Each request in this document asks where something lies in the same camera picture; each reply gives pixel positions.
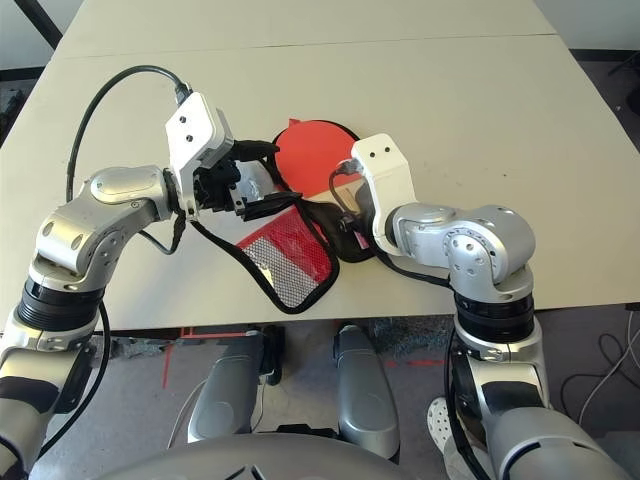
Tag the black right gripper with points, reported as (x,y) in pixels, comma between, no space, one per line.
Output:
(364,215)

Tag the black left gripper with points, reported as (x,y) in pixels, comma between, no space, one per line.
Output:
(217,185)

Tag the red ping-pong paddle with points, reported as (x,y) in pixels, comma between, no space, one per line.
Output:
(310,155)

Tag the red black paddle case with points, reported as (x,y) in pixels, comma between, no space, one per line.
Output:
(295,245)

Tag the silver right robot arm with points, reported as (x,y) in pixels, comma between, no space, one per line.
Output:
(480,235)

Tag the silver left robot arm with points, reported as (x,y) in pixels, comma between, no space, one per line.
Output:
(120,190)

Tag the dark speckled foam mat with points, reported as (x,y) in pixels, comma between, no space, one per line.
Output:
(410,335)

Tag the grey robot right leg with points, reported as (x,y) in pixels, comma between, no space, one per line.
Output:
(365,390)

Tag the grey robot leg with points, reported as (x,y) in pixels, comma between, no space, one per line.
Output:
(365,390)
(225,390)

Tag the light grey speckled foam mat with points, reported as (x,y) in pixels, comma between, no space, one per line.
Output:
(135,346)

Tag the grey robot left leg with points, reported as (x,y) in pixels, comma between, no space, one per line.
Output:
(225,390)

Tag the white perforated clog shoe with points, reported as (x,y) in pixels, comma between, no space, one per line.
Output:
(442,425)

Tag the grey trousered person leg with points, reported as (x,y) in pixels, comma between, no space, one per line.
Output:
(470,462)

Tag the grey robot torso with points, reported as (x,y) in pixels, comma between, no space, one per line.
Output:
(250,460)

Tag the black framed side table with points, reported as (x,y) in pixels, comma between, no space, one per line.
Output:
(42,22)

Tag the black stand legs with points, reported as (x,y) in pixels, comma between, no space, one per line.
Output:
(625,75)

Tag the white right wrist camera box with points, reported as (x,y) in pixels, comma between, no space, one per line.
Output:
(382,160)

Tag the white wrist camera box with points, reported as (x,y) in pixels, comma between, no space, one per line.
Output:
(382,160)
(192,125)

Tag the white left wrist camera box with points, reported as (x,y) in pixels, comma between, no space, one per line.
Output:
(192,125)

